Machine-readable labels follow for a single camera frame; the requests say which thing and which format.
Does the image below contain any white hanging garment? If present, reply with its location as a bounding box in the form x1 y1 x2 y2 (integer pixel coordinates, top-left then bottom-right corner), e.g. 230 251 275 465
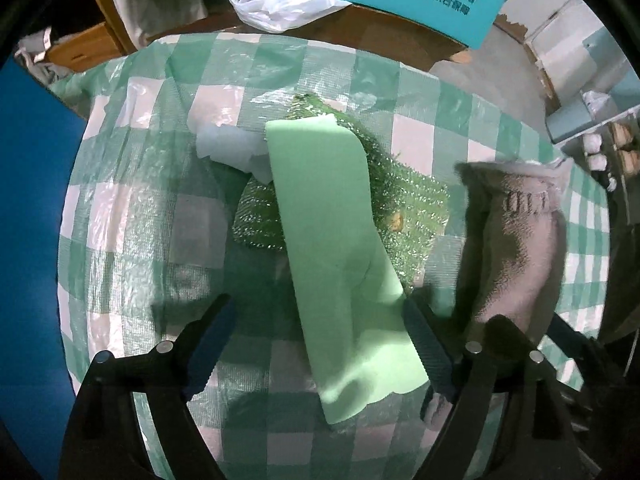
114 0 211 46

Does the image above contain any green glitter bubble wrap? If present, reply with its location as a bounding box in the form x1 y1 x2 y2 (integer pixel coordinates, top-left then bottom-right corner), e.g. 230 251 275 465
235 92 451 292

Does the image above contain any light green cloth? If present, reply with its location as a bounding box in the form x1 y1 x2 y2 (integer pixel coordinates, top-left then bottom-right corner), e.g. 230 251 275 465
264 115 431 426

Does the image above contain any green checked tablecloth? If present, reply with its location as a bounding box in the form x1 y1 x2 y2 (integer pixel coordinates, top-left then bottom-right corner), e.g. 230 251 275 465
47 30 615 480

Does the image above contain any grey fleece cloth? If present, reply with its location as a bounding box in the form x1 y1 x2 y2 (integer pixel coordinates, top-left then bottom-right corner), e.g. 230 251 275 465
452 157 576 342

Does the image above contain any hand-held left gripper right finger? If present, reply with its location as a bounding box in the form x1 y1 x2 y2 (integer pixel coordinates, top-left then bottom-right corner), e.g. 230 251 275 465
402 300 583 480

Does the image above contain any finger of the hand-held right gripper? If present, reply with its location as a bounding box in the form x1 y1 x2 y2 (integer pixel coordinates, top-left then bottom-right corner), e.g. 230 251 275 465
547 312 608 367
482 314 540 362

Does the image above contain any white foam piece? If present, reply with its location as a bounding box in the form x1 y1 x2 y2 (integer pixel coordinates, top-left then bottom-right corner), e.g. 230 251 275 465
195 122 273 183

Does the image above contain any brown cardboard box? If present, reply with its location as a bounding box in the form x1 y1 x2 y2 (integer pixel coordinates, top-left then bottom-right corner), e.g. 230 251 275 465
282 2 468 63

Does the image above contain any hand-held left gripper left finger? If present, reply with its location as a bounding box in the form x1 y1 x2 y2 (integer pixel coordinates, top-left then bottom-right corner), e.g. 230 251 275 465
57 294 238 480

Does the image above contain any light blue bin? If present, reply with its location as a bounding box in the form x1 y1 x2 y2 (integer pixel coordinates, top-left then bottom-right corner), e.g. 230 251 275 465
545 97 593 143

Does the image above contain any wooden wardrobe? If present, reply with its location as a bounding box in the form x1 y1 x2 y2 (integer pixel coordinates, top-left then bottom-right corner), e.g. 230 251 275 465
47 0 138 71

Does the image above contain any shoe rack with shoes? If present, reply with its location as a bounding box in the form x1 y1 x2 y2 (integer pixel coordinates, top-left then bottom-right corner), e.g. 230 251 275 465
565 105 640 196

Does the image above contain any cardboard shoebox blue rim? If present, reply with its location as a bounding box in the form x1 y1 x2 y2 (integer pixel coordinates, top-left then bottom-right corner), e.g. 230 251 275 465
0 52 90 443

